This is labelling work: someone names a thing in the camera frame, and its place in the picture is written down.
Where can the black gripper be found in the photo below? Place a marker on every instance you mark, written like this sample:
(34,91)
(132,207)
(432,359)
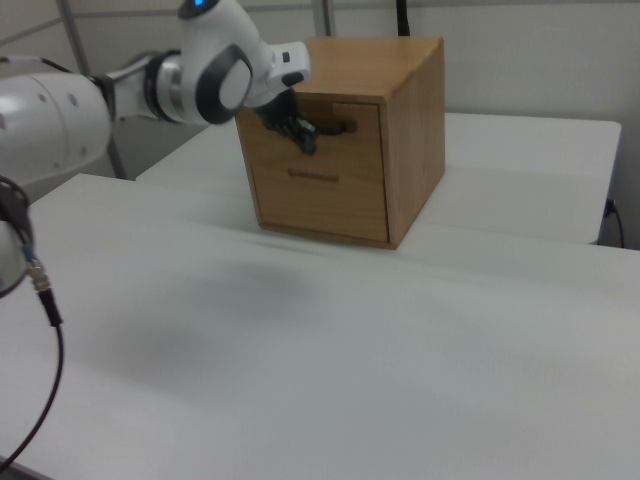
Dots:
(277,112)

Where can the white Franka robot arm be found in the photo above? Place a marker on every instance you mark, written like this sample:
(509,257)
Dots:
(60,120)

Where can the wooden two-drawer cabinet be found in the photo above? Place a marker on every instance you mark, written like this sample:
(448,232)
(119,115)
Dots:
(415,130)

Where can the black vertical pole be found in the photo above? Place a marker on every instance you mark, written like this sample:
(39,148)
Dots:
(404,17)

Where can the upright grey metal frame post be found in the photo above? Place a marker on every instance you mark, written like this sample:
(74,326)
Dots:
(322,17)

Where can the slanted grey metal frame post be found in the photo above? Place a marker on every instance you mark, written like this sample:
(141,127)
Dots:
(75,40)

